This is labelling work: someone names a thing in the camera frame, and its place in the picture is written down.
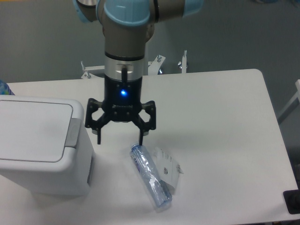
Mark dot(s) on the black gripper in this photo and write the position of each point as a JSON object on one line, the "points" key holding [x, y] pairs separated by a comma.
{"points": [[123, 100]]}

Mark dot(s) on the white push-lid trash can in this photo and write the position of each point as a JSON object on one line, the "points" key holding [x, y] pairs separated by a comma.
{"points": [[44, 145]]}

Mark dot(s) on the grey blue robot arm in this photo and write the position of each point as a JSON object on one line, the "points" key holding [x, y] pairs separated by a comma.
{"points": [[127, 26]]}

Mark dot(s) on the clear plastic water bottle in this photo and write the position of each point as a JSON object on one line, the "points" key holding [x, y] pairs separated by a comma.
{"points": [[147, 169]]}

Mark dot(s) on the blue patterned object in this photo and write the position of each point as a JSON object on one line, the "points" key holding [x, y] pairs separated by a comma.
{"points": [[5, 89]]}

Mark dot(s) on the black table clamp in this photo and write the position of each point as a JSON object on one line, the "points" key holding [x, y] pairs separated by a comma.
{"points": [[292, 201]]}

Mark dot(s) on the white metal base frame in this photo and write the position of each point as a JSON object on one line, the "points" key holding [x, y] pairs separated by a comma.
{"points": [[113, 69]]}

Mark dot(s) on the white frame at right edge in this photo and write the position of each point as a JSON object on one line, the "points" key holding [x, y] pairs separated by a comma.
{"points": [[291, 105]]}

